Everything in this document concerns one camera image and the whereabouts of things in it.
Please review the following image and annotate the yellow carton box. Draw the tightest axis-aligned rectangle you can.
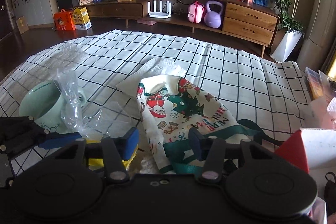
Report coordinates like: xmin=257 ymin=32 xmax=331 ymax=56
xmin=72 ymin=7 xmax=92 ymax=30

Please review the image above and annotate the wooden TV cabinet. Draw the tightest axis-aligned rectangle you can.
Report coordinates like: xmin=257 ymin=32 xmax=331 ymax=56
xmin=87 ymin=0 xmax=280 ymax=56

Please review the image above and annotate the red cardboard box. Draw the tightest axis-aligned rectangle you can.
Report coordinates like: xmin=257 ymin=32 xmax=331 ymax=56
xmin=274 ymin=127 xmax=336 ymax=175

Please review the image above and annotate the white checkered tablecloth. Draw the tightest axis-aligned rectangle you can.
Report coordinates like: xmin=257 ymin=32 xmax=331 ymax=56
xmin=0 ymin=29 xmax=313 ymax=177

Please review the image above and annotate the white router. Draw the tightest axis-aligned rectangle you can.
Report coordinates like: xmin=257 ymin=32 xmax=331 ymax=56
xmin=147 ymin=0 xmax=171 ymax=19

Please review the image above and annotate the clear plastic bag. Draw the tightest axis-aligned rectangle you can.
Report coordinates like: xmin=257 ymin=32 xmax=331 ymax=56
xmin=53 ymin=68 xmax=135 ymax=142

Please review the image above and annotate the purple kettlebell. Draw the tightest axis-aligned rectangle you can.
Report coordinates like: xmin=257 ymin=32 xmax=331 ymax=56
xmin=203 ymin=1 xmax=224 ymax=28

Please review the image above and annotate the yellow cloth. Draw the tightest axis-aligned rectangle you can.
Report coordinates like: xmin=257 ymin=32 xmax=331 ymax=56
xmin=84 ymin=138 xmax=138 ymax=170

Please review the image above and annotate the mint green ceramic mug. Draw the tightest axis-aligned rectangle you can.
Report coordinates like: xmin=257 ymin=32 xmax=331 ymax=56
xmin=19 ymin=80 xmax=87 ymax=134

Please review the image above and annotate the Christmas print fabric bag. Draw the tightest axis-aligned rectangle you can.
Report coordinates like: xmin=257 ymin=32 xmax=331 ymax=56
xmin=136 ymin=75 xmax=282 ymax=174

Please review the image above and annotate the pink toy case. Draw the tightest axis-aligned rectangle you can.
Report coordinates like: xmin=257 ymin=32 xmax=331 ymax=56
xmin=187 ymin=1 xmax=205 ymax=24

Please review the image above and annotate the bubble wrap sheet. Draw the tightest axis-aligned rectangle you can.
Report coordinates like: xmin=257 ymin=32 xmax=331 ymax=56
xmin=11 ymin=42 xmax=89 ymax=91

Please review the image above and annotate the orange gift bag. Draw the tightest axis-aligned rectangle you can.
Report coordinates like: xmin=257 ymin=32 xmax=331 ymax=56
xmin=54 ymin=9 xmax=76 ymax=31

